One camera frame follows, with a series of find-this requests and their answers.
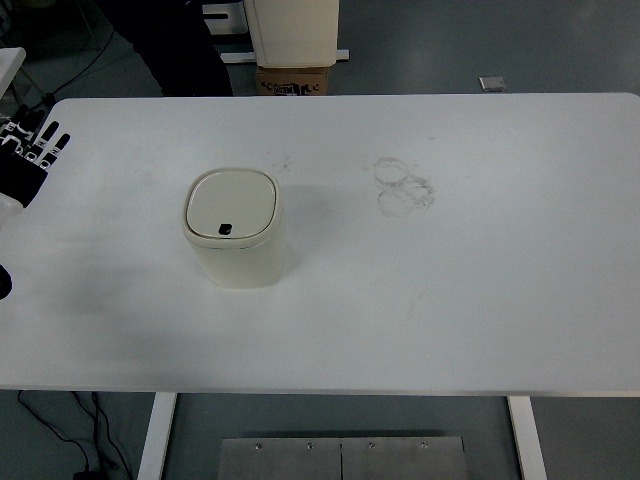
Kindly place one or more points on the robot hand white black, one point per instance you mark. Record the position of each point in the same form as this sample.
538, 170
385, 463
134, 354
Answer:
20, 180

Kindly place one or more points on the cream trash bin with lid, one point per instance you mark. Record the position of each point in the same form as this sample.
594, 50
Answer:
235, 250

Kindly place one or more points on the large cream plastic bin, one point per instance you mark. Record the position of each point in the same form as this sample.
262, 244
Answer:
295, 35

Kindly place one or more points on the small white side table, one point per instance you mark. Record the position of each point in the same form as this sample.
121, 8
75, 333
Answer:
10, 62

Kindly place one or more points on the cardboard box with black print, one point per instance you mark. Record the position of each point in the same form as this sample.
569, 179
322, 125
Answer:
292, 82

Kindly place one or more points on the white table leg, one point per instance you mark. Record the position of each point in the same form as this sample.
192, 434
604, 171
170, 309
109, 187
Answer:
527, 440
156, 440

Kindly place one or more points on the grey metal plate with screws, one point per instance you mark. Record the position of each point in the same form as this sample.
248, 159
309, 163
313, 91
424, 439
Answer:
345, 460

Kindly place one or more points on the small grey floor plate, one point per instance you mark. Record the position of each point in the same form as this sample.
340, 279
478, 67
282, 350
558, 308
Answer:
492, 83

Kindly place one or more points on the white metal frame foot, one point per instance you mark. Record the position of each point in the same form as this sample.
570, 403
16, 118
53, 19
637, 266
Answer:
240, 56

